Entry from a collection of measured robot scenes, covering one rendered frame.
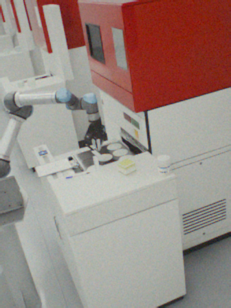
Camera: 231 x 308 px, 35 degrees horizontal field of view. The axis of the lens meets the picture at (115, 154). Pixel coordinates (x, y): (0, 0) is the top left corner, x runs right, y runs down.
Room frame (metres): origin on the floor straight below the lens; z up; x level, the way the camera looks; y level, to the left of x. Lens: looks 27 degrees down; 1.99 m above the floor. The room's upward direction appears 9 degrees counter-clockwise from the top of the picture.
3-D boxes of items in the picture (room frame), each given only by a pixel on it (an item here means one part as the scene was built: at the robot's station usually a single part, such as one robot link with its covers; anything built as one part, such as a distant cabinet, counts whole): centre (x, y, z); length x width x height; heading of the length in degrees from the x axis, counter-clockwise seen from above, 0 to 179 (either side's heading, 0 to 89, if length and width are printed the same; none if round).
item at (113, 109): (2.38, -0.09, 1.02); 0.82 x 0.03 x 0.40; 17
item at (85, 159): (2.13, 0.07, 0.90); 0.34 x 0.34 x 0.01; 17
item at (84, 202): (1.74, 0.05, 0.89); 0.62 x 0.35 x 0.14; 107
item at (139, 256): (2.03, 0.15, 0.41); 0.97 x 0.64 x 0.82; 17
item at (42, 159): (2.09, 0.44, 0.89); 0.55 x 0.09 x 0.14; 17
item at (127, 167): (1.77, -0.05, 1.00); 0.07 x 0.07 x 0.07; 32
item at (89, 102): (2.09, 0.10, 1.29); 0.09 x 0.08 x 0.11; 67
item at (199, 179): (2.49, -0.41, 0.41); 0.82 x 0.71 x 0.82; 17
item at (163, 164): (1.70, -0.25, 1.01); 0.07 x 0.07 x 0.10
